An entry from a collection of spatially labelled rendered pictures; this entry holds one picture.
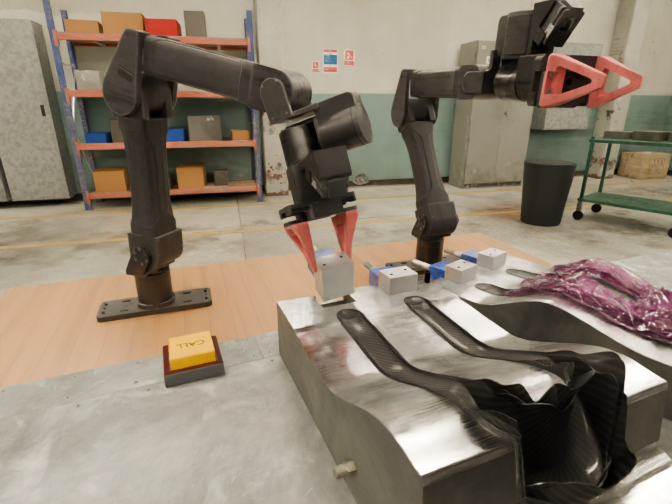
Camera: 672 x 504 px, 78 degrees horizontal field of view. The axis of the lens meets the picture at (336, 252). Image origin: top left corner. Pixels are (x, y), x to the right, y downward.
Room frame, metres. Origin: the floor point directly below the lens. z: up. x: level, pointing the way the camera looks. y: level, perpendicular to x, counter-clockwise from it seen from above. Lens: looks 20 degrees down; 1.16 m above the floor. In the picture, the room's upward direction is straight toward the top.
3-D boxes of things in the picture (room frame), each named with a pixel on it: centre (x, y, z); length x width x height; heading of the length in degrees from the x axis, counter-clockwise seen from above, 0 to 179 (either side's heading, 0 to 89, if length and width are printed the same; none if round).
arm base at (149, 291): (0.72, 0.34, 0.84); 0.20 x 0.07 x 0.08; 110
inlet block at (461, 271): (0.76, -0.20, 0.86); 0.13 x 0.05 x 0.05; 40
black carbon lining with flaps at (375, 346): (0.39, -0.13, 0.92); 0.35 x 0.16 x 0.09; 23
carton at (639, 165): (7.08, -5.20, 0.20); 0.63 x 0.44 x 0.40; 104
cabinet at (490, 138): (6.28, -2.28, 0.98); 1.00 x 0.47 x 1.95; 104
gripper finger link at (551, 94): (0.59, -0.32, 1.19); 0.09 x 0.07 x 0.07; 20
